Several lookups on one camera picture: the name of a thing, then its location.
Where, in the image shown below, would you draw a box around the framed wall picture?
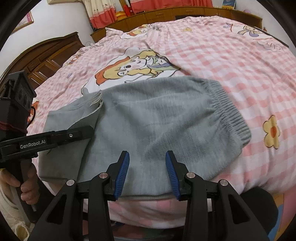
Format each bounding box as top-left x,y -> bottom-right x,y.
12,11 -> 34,34

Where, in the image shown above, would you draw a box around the cream red curtain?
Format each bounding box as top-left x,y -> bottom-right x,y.
130,0 -> 213,14
82,0 -> 117,29

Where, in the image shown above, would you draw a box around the pink checkered cartoon bedsheet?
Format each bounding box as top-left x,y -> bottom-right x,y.
28,16 -> 295,228

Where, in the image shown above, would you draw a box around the blue book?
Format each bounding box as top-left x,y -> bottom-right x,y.
221,0 -> 236,9

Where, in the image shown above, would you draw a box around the dark wooden headboard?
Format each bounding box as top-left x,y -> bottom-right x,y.
1,32 -> 84,89

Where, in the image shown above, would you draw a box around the right cream red curtain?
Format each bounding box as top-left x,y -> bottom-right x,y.
130,0 -> 213,14

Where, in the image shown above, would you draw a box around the grey knit pants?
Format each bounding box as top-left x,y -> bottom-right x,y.
39,76 -> 251,200

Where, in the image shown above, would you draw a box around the yellow red object on cabinet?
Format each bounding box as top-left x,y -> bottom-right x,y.
115,0 -> 134,20

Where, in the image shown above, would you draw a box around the left cream red curtain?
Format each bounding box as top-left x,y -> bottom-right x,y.
82,0 -> 117,29

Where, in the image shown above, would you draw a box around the person's left hand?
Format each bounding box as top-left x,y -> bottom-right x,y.
1,164 -> 40,205

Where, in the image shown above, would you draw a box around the low wooden cabinet row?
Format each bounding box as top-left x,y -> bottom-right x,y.
90,6 -> 263,43

